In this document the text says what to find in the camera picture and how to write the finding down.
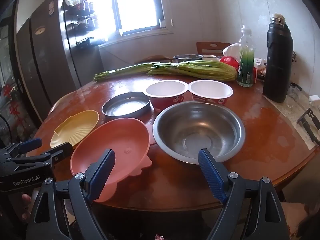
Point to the glass door with red decals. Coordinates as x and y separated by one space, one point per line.
15 92

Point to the small black hanging rack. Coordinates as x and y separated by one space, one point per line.
85 42

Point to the large steel bowl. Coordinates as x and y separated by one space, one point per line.
197 130

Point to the small steel bowl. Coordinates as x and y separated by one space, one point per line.
187 58

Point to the window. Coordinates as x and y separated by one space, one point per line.
135 5

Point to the clear plastic bottle green liquid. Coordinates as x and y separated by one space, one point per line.
246 67

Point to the dark brown refrigerator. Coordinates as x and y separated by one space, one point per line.
50 55

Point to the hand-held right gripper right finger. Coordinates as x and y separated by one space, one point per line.
210 172

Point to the white enamel bowl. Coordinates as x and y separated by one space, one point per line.
208 56

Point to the black metal stand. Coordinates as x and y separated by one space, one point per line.
310 125

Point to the round steel plate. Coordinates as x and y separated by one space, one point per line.
125 105

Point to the black thermos flask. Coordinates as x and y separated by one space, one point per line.
277 62

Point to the pink fish-shaped plate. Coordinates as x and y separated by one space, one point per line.
112 140

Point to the curved-back wooden chair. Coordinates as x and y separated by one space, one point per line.
155 58

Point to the yellow shell-shaped plate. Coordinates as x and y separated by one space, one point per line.
75 127

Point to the thin celery bundle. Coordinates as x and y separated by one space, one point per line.
125 69

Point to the orange wooden chair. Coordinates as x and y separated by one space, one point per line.
212 45

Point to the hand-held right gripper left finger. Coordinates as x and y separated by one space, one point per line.
102 172

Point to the white plug adapter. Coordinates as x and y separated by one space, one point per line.
313 100

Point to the thick celery bundle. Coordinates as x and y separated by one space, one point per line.
200 70

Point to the red and white tissue pack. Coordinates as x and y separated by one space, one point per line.
230 61

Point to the glass jar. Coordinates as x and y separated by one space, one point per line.
293 96

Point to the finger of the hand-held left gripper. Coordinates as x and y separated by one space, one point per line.
32 143
62 151

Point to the white paper bowl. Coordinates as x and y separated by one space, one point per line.
210 90
165 90

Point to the person's left hand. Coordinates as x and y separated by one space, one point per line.
26 200

